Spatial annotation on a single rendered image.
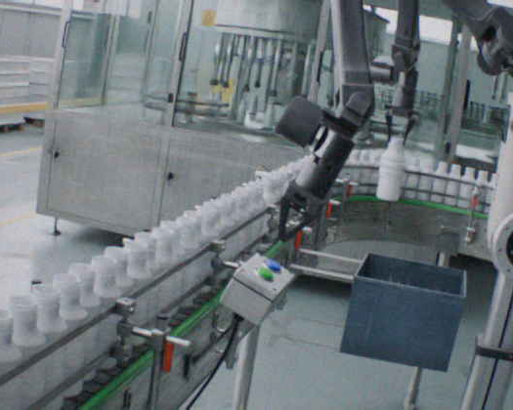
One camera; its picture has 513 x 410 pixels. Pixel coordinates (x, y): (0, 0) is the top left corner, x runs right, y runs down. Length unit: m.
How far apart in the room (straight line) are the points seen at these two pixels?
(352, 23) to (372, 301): 0.95
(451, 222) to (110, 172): 2.84
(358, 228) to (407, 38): 1.27
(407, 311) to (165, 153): 3.40
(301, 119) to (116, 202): 4.24
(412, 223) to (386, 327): 1.18
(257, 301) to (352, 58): 0.43
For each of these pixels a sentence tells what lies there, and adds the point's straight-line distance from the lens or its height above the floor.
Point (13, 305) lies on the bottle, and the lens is 0.92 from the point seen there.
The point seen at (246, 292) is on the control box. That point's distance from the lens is 1.35.
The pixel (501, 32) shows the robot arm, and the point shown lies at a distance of 1.44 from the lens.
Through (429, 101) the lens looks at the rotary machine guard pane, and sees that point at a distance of 4.97.
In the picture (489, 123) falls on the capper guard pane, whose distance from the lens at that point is 6.87.
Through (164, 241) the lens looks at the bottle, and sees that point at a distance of 1.34.
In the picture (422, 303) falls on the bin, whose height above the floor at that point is 0.91.
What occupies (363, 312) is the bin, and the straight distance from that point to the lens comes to 2.14.
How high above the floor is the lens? 1.48
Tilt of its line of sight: 11 degrees down
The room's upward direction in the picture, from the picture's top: 9 degrees clockwise
